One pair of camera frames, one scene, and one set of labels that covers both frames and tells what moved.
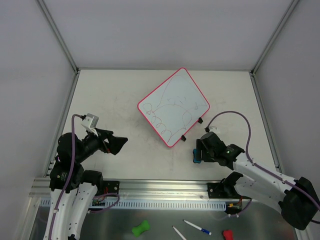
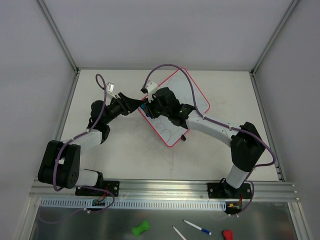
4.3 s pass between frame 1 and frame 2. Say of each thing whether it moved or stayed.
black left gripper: moved
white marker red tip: stayed
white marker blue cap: stayed
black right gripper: moved
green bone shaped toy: stayed
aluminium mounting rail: stayed
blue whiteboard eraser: moved
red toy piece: stayed
